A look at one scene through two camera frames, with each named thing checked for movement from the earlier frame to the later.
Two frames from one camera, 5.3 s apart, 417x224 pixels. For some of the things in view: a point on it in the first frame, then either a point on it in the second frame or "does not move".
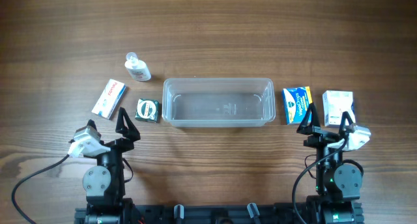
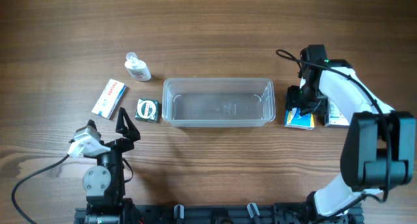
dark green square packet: x=147 y=110 does not move
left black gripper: x=115 y=144 does not move
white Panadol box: x=109 y=98 does not move
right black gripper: x=320 y=139 → x=292 y=101
